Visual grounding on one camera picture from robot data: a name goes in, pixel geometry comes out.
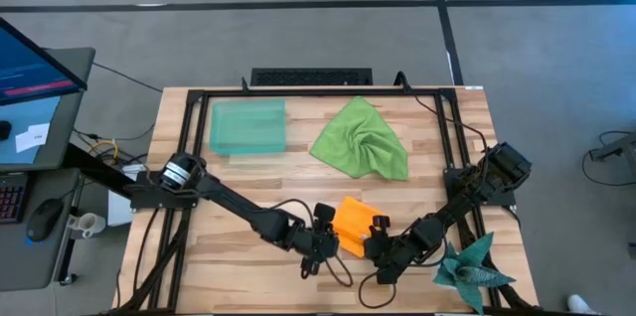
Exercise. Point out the black frame clamp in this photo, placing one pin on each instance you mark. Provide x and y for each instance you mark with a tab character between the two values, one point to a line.
245	85
402	74

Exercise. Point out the black computer monitor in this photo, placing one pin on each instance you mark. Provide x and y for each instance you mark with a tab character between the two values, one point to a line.
30	72

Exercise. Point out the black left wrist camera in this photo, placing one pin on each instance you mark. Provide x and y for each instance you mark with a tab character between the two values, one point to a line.
325	211

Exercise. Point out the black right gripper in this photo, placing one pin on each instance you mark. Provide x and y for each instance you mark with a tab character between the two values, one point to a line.
390	252

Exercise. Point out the orange microfiber towel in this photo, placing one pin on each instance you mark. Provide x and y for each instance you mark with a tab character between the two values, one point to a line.
353	221

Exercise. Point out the grey computer desk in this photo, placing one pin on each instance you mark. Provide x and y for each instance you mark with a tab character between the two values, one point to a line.
30	266

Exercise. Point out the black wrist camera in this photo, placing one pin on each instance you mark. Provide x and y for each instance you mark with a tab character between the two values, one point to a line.
325	211
387	276

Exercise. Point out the black backlit keyboard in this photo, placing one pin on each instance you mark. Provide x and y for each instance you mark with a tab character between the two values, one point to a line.
12	199

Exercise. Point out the teal translucent plastic basket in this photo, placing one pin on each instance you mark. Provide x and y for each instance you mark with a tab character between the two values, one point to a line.
248	127

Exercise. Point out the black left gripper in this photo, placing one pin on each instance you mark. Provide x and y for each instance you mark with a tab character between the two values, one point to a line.
318	245

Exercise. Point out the black aluminium table frame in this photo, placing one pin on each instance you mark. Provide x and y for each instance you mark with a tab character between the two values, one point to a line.
318	92

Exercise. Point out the white rectangular box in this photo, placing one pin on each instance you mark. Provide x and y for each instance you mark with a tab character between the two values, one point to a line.
119	211

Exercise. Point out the black slanted desk bar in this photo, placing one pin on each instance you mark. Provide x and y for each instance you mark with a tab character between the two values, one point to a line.
94	169

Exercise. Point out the black equipment stand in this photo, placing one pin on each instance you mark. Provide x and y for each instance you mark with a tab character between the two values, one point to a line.
621	147

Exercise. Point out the green microfiber towel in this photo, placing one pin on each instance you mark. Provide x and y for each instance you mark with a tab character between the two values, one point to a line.
358	137

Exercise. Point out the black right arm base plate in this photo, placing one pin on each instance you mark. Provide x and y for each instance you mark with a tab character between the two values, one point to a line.
504	200

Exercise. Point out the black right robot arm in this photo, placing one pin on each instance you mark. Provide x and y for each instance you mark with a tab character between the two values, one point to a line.
457	206

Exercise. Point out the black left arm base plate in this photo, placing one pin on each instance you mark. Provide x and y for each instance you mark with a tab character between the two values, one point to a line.
149	202

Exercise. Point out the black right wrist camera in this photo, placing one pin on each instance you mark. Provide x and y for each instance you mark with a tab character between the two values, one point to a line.
387	276

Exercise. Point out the teal fabric artificial plant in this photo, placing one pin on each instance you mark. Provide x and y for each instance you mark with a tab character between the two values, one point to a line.
469	271

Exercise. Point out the pale blue desk pad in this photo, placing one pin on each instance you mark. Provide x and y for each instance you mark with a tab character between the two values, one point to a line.
15	112

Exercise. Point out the small black round device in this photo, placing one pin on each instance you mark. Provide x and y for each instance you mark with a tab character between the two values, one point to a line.
4	130

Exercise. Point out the black computer mouse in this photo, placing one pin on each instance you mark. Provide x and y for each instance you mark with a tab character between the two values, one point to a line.
45	219

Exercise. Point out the person's foot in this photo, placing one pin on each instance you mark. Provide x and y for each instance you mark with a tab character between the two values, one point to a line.
581	304

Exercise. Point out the white paper note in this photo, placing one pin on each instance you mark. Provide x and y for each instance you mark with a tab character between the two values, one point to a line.
32	138

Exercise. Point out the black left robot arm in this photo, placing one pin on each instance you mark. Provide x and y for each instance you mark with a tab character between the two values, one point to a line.
233	202

